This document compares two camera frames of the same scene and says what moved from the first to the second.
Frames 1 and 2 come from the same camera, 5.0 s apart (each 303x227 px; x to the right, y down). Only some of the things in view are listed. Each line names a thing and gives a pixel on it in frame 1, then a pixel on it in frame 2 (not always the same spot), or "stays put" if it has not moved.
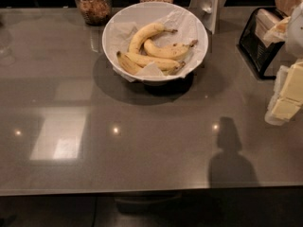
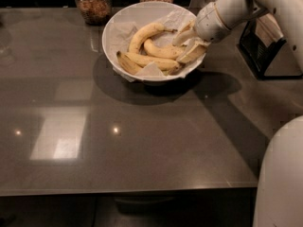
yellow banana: [145, 32] stays put
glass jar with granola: [94, 3] stays put
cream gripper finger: [285, 110] → [186, 34]
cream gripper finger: [293, 84] → [193, 50]
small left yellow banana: [128, 64] stays put
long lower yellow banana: [168, 68] stays put
